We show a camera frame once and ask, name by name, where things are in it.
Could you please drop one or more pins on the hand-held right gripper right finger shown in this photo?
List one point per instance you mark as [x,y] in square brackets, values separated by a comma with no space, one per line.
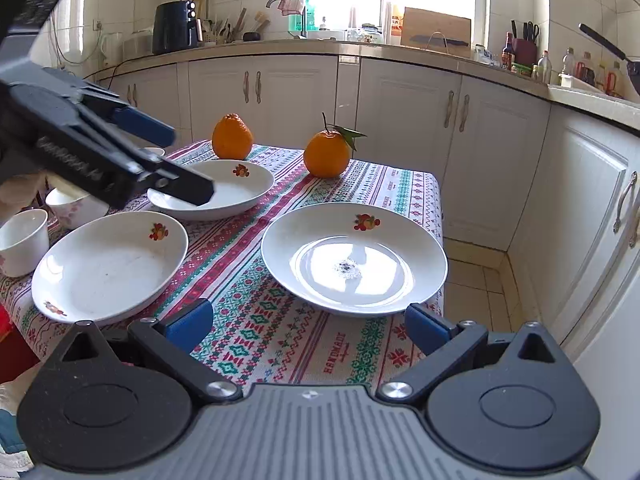
[425,330]

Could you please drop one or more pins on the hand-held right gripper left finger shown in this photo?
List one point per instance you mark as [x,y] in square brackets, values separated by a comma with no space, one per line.
[192,327]

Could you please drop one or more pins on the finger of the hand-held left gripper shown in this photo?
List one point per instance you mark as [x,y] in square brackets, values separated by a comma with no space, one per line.
[185,185]
[147,126]

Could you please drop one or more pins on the white fruit print plate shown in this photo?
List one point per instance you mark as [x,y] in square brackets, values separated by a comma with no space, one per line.
[350,240]
[235,195]
[110,270]

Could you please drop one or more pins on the plain white bowl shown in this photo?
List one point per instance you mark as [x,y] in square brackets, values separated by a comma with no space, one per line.
[25,250]

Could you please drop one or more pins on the bumpy orange fruit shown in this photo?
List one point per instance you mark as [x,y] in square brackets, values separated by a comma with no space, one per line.
[232,137]

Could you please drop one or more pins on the white kitchen appliance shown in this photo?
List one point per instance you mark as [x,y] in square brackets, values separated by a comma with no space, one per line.
[137,44]

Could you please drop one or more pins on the white electric kettle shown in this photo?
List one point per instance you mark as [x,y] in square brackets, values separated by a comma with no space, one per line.
[111,47]

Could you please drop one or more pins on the patterned striped tablecloth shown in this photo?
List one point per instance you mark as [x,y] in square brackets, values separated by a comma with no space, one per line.
[280,330]

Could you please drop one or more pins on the black air fryer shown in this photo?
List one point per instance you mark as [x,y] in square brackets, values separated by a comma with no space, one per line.
[175,27]

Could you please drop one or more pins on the kitchen utensil holder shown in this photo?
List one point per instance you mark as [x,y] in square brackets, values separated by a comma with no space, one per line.
[222,35]

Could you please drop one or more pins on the small black bowl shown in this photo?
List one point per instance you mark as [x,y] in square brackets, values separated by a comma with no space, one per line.
[251,36]

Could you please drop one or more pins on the orange fruit with leaf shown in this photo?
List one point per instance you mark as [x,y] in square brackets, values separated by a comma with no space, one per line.
[327,155]

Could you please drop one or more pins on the red object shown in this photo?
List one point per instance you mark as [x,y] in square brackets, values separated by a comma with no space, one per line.
[12,350]

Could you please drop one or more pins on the metal sink faucet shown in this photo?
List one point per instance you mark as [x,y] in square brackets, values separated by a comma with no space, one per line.
[302,22]

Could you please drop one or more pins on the pink cloth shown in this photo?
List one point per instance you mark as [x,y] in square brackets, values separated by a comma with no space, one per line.
[291,5]

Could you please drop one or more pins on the green dish soap bottle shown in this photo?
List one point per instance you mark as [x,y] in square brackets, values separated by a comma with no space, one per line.
[310,17]

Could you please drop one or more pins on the beige kitchen counter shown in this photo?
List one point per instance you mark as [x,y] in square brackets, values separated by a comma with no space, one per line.
[350,49]

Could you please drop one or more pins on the white kitchen cabinets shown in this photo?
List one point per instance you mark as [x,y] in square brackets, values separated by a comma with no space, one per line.
[400,110]

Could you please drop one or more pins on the glass jar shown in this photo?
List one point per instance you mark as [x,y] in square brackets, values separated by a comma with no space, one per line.
[371,34]

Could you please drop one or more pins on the orange bottle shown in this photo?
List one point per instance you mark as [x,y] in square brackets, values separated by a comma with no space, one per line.
[396,19]

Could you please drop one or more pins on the dark sauce bottle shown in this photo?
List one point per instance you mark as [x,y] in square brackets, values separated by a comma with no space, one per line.
[508,55]

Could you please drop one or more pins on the clear glass bottle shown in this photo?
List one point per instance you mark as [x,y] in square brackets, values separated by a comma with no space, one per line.
[544,67]

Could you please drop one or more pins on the dark red knife block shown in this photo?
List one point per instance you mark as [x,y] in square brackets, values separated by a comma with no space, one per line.
[524,51]

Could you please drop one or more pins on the wooden cutting board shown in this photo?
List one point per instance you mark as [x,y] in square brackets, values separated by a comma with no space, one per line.
[436,22]

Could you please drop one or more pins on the clear seasoning bottle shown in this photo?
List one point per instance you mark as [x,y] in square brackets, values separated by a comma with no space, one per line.
[567,61]

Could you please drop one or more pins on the black frying pan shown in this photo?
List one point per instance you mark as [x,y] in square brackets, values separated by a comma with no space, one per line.
[632,72]

